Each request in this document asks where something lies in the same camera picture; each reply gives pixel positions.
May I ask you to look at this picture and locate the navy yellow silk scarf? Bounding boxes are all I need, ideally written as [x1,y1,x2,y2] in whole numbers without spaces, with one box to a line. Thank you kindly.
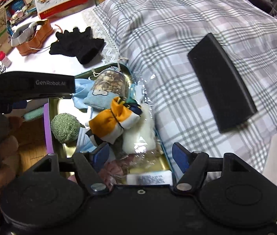
[86,97,143,146]

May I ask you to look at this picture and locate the black knit gloves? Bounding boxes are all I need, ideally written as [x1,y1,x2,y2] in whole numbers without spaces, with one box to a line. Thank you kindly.
[49,27,104,65]

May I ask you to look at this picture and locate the white lace table runner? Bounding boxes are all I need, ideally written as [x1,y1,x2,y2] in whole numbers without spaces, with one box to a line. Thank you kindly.
[83,8,119,65]

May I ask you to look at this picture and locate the gold metal tin tray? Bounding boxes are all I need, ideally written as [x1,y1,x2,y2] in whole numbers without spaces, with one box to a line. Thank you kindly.
[44,63,174,187]

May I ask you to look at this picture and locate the green fuzzy ball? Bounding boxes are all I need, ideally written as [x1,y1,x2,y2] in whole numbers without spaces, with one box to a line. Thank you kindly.
[50,113,81,144]

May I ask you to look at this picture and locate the black rectangular box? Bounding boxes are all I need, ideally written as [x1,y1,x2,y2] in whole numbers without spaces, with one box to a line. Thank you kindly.
[187,33,257,133]

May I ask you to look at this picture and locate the light blue sachet pouch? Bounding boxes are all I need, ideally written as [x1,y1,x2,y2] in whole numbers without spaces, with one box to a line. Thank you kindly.
[83,65,128,110]

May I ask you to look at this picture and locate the person's left hand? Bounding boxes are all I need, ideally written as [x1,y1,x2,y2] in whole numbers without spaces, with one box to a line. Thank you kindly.
[0,114,23,193]

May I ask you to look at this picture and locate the orange leather pouch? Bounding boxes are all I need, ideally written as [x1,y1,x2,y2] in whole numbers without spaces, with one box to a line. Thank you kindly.
[10,20,53,56]

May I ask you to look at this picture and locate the white cotton pack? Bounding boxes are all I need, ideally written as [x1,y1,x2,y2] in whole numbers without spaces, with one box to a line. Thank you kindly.
[122,103,156,154]

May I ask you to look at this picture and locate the blue face mask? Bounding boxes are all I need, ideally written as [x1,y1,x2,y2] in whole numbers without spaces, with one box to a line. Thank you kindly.
[72,79,95,110]

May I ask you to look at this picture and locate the white labelled packet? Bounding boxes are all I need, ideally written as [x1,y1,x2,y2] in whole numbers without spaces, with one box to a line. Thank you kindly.
[126,170,174,186]

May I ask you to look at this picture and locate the small red-capped bottle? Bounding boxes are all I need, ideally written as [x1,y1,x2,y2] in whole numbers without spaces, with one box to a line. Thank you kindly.
[0,51,12,67]

